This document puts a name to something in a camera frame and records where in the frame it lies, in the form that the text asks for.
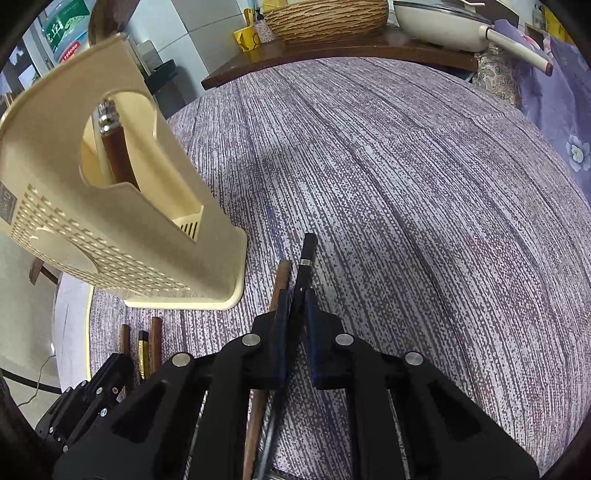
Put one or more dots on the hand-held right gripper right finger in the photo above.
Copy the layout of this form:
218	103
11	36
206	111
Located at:
314	337

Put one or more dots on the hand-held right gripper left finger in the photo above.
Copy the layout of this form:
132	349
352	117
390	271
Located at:
279	337

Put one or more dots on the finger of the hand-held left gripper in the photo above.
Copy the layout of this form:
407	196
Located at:
113	369

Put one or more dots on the black chopstick gold print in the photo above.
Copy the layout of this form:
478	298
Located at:
142	353

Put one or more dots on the black chopstick silver band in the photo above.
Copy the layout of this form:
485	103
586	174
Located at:
305	258

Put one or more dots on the cream plastic utensil holder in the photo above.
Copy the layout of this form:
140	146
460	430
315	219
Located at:
46	152

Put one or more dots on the white tablecloth yellow trim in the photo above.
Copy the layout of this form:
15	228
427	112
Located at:
69	323

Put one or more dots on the wooden chair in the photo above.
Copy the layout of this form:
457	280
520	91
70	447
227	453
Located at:
39	272

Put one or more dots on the dark wooden counter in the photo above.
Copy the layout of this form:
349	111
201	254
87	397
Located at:
346	53

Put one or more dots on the water dispenser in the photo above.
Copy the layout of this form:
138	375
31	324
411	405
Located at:
161	69

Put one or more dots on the yellow mug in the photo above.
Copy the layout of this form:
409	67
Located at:
247	39

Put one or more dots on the paisley cloth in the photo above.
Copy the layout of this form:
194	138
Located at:
496	76

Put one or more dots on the woven basket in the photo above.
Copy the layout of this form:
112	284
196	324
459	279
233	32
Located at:
323	16

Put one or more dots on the cream frying pan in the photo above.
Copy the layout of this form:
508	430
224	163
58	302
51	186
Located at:
452	27

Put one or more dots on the purple floral cloth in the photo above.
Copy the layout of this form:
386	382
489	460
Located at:
558	101

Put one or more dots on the blue water jug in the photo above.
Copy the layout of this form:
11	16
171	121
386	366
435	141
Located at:
64	23

